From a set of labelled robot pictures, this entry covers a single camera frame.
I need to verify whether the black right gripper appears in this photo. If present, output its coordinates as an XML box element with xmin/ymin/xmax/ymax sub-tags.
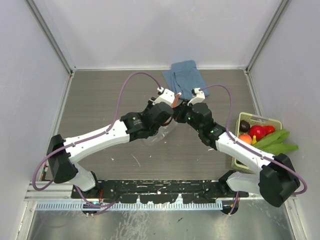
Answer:
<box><xmin>171</xmin><ymin>99</ymin><xmax>202</xmax><ymax>133</ymax></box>

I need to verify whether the clear zip bag orange zipper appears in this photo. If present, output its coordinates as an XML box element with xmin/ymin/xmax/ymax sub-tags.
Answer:
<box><xmin>143</xmin><ymin>92</ymin><xmax>182</xmax><ymax>146</ymax></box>

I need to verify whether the green leafy vegetable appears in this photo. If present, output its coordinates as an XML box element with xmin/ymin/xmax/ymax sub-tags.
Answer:
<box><xmin>253</xmin><ymin>129</ymin><xmax>299</xmax><ymax>156</ymax></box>

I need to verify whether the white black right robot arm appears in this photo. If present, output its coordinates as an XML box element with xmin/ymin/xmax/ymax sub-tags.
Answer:
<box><xmin>173</xmin><ymin>102</ymin><xmax>300</xmax><ymax>208</ymax></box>

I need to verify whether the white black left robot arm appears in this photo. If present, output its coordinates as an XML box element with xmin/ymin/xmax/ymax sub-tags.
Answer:
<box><xmin>47</xmin><ymin>102</ymin><xmax>174</xmax><ymax>198</ymax></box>

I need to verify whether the dark brown food item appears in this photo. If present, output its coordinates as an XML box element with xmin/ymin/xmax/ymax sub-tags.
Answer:
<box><xmin>235</xmin><ymin>159</ymin><xmax>245</xmax><ymax>166</ymax></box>

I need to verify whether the blue folded cloth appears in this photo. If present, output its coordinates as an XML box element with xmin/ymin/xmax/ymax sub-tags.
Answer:
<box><xmin>162</xmin><ymin>60</ymin><xmax>206</xmax><ymax>100</ymax></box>

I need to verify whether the dark purple fruit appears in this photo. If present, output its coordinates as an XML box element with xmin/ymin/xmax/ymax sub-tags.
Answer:
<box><xmin>239</xmin><ymin>120</ymin><xmax>251</xmax><ymax>133</ymax></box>

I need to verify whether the orange peach fruit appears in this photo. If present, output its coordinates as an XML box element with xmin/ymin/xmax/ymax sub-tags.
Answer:
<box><xmin>238</xmin><ymin>134</ymin><xmax>252</xmax><ymax>145</ymax></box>

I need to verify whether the pale green plastic basket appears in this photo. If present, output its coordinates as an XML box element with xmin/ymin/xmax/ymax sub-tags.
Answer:
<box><xmin>231</xmin><ymin>112</ymin><xmax>283</xmax><ymax>174</ymax></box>

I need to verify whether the yellow fruit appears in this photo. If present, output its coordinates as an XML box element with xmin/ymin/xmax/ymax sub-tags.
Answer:
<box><xmin>251</xmin><ymin>135</ymin><xmax>258</xmax><ymax>145</ymax></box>

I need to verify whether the red apple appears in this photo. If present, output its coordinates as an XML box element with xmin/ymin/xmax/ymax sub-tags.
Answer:
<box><xmin>248</xmin><ymin>125</ymin><xmax>266</xmax><ymax>141</ymax></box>

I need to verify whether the red tomato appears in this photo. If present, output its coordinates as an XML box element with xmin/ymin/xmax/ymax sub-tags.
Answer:
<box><xmin>263</xmin><ymin>125</ymin><xmax>276</xmax><ymax>136</ymax></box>

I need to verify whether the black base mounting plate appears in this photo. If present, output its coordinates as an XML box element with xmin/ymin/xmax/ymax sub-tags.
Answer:
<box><xmin>82</xmin><ymin>180</ymin><xmax>236</xmax><ymax>204</ymax></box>

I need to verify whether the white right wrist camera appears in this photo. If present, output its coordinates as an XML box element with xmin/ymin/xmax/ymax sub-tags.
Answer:
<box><xmin>187</xmin><ymin>87</ymin><xmax>206</xmax><ymax>106</ymax></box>

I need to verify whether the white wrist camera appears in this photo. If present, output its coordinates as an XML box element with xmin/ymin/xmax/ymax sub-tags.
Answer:
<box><xmin>149</xmin><ymin>87</ymin><xmax>175</xmax><ymax>107</ymax></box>
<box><xmin>187</xmin><ymin>87</ymin><xmax>206</xmax><ymax>106</ymax></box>

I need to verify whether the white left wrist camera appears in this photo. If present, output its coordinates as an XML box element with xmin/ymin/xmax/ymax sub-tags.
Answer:
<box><xmin>149</xmin><ymin>87</ymin><xmax>175</xmax><ymax>107</ymax></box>

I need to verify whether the grey slotted cable duct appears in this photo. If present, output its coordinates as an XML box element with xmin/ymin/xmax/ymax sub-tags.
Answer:
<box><xmin>35</xmin><ymin>200</ymin><xmax>223</xmax><ymax>211</ymax></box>

